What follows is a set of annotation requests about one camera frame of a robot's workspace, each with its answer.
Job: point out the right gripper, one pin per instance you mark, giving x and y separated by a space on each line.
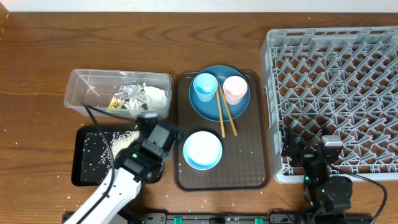
291 149

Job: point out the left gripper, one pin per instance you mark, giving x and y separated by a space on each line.
139 144

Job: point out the white tissue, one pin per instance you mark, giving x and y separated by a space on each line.
154 98

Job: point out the foil snack wrapper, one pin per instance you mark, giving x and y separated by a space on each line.
131 98

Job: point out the light blue bowl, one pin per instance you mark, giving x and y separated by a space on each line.
202 150

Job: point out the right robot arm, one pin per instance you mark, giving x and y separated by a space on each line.
329 195

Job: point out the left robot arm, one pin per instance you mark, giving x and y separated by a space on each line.
132 168

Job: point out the black waste tray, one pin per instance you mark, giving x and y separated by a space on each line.
77 177

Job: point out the grey dishwasher rack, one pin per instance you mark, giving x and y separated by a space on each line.
342 79

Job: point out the spilled white rice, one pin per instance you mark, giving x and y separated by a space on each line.
121 143

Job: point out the clear plastic bin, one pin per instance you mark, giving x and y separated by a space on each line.
96 88

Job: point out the dark blue plate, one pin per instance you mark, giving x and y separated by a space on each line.
209 110

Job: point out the brown serving tray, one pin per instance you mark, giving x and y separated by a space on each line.
244 162

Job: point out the light blue cup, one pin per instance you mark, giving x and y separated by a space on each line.
205 86

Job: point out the right wooden chopstick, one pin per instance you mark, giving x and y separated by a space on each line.
227 109

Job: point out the wooden chopstick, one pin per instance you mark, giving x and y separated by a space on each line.
227 109
220 114

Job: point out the left wooden chopstick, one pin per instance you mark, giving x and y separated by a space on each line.
220 114

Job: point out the pink cup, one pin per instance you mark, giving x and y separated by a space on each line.
234 89

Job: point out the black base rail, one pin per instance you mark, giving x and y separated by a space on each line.
271 218

